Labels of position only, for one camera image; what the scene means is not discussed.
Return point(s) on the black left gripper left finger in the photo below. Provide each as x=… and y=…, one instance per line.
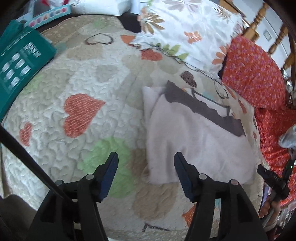
x=76, y=216

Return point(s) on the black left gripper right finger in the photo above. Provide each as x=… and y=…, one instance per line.
x=223, y=210

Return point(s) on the pale pink sweater grey trim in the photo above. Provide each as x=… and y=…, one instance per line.
x=207, y=133

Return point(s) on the right hand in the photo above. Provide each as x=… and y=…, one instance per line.
x=267, y=206

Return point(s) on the grey cloth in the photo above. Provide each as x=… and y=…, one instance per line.
x=288, y=139

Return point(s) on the red floral blanket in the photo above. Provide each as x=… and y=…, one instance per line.
x=271, y=125

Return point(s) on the heart patterned quilt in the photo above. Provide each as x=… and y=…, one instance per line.
x=87, y=102

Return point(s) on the red floral pillow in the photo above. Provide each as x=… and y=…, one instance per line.
x=254, y=75

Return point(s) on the wooden bed headboard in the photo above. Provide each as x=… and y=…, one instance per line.
x=262, y=25

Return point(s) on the white floral pillow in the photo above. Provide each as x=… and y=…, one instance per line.
x=198, y=33

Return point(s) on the light blue shapes box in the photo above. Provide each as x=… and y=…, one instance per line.
x=37, y=14

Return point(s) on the white paper bag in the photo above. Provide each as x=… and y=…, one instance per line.
x=100, y=7

